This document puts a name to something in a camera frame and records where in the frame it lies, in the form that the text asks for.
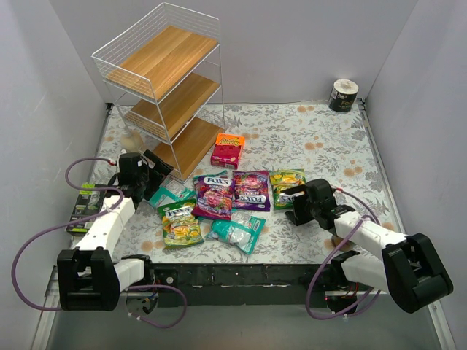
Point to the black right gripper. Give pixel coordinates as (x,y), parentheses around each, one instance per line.
(298,203)

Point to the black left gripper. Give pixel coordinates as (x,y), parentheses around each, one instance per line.
(154,169)

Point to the teal mint candy bag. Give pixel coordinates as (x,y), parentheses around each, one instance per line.
(242,231)
(170,191)

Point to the green yellow Fox's candy bag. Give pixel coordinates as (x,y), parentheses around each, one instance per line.
(282,180)
(180,227)

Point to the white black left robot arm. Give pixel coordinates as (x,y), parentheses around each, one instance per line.
(88,278)

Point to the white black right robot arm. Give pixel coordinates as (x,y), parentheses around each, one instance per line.
(408,268)

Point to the purple Fox's berries candy bag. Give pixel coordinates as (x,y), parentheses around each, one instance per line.
(214,196)
(251,190)

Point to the red orange candy box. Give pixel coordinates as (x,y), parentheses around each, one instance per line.
(227,151)

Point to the cream liquid bottle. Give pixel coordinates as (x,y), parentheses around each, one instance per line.
(131,140)

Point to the metal tin can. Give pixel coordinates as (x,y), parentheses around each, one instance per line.
(337,243)

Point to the floral patterned table mat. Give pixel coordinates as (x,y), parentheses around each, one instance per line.
(327,145)

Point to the black green product box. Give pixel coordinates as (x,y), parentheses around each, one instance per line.
(88,203)

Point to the white wire wooden shelf rack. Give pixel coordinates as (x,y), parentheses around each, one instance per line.
(162,72)

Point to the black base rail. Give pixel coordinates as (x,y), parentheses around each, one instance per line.
(219,284)

